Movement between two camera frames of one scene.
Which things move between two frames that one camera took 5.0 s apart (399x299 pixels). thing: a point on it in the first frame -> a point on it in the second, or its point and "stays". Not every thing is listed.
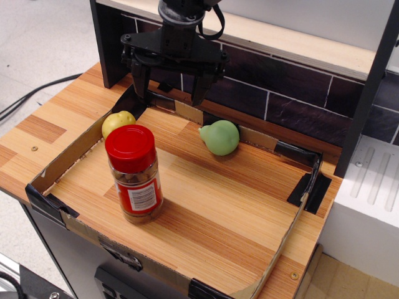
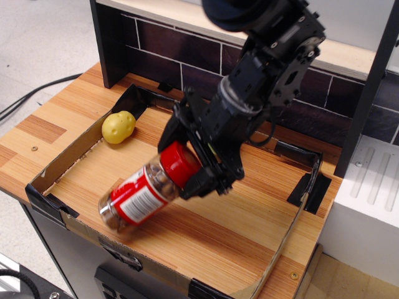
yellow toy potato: [116, 120] stays
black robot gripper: [175, 46] -> [217, 130]
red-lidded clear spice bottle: [132, 154] -> [144, 194]
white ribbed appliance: [362, 230] stays
